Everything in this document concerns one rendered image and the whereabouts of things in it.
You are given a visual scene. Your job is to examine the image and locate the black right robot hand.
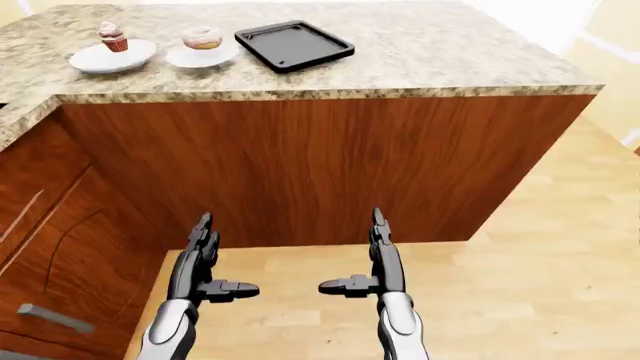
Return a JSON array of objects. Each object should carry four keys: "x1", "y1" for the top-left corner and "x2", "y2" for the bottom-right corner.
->
[{"x1": 318, "y1": 207, "x2": 406, "y2": 300}]

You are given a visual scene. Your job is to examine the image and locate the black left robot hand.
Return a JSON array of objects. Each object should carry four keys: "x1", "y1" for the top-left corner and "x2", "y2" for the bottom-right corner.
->
[{"x1": 166, "y1": 211, "x2": 261, "y2": 304}]

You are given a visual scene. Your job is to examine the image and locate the small white plate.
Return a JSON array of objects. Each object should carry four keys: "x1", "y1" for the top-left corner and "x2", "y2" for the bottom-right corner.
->
[{"x1": 164, "y1": 42, "x2": 242, "y2": 69}]

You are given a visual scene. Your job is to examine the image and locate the large white plate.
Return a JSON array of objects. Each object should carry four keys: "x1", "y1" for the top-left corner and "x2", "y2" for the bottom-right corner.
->
[{"x1": 68, "y1": 38, "x2": 158, "y2": 75}]

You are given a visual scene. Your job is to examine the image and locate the black rectangular tray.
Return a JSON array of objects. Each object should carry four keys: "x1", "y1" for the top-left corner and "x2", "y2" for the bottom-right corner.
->
[{"x1": 233, "y1": 19, "x2": 357, "y2": 75}]

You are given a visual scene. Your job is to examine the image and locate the wooden kitchen island cabinet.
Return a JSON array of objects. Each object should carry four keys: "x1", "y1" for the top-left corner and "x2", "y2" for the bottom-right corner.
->
[{"x1": 55, "y1": 93, "x2": 599, "y2": 252}]

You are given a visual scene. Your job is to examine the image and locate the wooden side cabinet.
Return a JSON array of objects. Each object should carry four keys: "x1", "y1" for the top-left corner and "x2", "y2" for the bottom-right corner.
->
[{"x1": 0, "y1": 104, "x2": 171, "y2": 360}]

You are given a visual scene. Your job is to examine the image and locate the pink glazed donut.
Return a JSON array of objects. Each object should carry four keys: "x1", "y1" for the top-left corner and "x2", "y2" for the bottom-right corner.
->
[{"x1": 181, "y1": 25, "x2": 224, "y2": 51}]

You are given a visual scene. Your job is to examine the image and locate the red cupcake with white frosting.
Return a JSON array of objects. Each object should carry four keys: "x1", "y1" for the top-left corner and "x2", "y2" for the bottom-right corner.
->
[{"x1": 97, "y1": 20, "x2": 130, "y2": 54}]

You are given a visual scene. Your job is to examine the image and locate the grey cabinet handle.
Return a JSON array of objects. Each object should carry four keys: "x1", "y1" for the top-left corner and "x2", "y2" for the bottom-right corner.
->
[{"x1": 16, "y1": 303, "x2": 96, "y2": 335}]

